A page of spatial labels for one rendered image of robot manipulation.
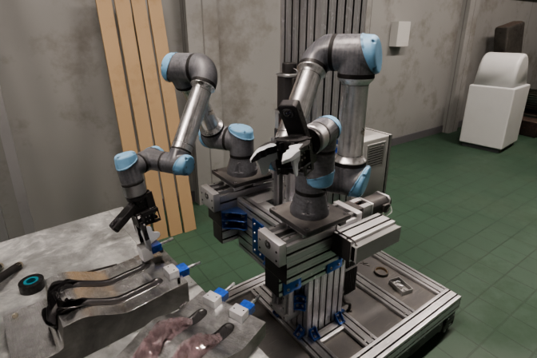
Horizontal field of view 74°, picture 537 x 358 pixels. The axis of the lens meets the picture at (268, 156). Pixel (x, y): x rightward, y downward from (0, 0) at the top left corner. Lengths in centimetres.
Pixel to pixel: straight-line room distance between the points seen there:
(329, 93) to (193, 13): 213
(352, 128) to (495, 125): 501
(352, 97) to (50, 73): 254
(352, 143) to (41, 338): 109
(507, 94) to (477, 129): 62
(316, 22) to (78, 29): 222
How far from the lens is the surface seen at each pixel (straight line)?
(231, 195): 169
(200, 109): 134
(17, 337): 136
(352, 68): 114
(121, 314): 126
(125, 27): 310
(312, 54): 117
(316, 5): 143
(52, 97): 327
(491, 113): 611
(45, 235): 198
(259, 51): 389
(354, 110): 117
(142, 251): 140
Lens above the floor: 169
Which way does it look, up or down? 19 degrees down
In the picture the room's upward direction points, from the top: straight up
